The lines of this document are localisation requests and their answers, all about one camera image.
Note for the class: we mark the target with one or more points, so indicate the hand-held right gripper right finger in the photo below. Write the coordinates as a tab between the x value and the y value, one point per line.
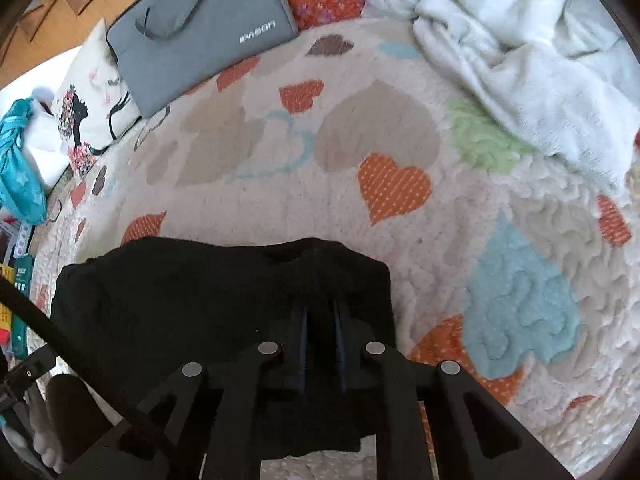
341	345

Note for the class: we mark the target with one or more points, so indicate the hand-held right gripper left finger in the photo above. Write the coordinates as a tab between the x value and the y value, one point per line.
302	345

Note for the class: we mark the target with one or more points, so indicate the black pants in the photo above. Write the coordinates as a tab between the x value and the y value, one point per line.
200	300

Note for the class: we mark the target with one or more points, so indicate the green box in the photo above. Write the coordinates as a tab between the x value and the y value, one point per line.
22	285

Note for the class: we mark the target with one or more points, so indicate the heart patterned blanket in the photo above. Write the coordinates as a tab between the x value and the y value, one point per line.
350	185

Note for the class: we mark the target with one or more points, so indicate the teal star patterned cloth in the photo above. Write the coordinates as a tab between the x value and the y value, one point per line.
20	165

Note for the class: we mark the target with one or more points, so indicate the white printed pillow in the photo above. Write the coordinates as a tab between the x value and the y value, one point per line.
90	105

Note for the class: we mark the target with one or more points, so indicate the grey laptop bag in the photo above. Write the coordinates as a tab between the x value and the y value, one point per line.
200	30

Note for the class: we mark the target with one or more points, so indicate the white fleece blanket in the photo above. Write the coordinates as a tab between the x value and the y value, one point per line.
520	55

